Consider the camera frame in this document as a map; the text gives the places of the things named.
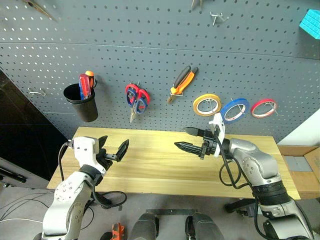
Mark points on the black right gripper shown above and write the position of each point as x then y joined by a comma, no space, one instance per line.
210,145

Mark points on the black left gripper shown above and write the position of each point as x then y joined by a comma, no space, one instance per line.
106,157

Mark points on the blue tape roll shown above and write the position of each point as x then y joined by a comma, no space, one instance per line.
226,110

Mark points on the orange and black pliers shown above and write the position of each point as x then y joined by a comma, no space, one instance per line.
182,82

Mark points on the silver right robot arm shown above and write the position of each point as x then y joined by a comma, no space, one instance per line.
260,165

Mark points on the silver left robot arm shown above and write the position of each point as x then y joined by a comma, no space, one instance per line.
65,200

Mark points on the black cylindrical tool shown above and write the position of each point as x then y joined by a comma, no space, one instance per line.
12,175

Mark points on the yellow tape roll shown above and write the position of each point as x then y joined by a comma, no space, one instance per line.
196,106

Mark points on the metal peg hook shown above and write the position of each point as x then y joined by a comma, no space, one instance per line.
240,109
211,104
272,107

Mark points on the black cup holder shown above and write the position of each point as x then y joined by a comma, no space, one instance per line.
86,110

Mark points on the metal scissors hook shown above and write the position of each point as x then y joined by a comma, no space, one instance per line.
135,82

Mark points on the red tape roll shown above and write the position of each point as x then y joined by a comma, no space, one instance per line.
255,111

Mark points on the orange and black screwdriver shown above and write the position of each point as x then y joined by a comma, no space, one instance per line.
90,75

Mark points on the black flat bar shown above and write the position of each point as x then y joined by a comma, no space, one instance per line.
172,212

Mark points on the black table foot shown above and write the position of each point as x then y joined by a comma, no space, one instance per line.
237,206

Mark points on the red and black device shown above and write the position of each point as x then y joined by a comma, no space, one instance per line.
117,231

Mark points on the dark rounded shape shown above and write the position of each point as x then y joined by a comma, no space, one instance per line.
145,227
205,226

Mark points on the grey metal pegboard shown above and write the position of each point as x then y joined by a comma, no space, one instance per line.
160,55

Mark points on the black cabinet panel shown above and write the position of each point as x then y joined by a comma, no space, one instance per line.
25,125

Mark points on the brown cardboard box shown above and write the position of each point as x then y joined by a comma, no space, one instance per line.
305,182

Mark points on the double prong metal hook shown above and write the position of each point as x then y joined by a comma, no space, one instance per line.
217,16

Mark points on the hanging grey pliers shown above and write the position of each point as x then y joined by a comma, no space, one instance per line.
196,3

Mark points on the cyan foam block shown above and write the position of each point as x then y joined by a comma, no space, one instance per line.
311,25

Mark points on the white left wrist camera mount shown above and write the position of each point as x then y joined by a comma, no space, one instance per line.
85,150

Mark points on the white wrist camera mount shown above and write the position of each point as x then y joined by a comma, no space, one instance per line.
85,150
220,125

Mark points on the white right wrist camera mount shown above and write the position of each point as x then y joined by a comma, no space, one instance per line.
220,125

